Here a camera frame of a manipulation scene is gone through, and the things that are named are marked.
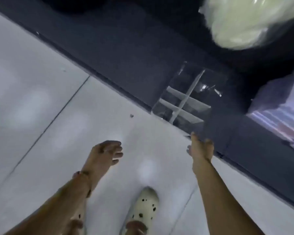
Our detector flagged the brown bead bracelet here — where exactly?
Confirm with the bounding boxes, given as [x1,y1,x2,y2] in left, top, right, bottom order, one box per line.
[73,170,92,197]

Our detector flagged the person's right forearm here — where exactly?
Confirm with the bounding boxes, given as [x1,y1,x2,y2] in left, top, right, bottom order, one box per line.
[191,160,265,235]

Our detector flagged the cream right clog shoe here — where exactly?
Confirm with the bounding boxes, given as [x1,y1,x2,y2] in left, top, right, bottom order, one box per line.
[119,187,160,235]

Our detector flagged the person's left forearm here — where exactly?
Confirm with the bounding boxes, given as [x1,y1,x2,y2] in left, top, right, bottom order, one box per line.
[4,172,92,235]

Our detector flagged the dark blue sofa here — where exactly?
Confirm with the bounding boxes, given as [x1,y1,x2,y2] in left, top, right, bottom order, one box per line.
[0,0,294,218]

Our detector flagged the clear plastic organizer box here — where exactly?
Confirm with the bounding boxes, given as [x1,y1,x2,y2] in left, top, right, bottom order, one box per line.
[151,61,230,131]

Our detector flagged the person's right hand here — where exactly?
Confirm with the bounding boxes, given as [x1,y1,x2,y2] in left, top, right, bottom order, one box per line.
[187,131,215,169]

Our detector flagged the person's left hand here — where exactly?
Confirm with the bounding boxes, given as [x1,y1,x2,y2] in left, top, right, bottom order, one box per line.
[82,140,124,192]

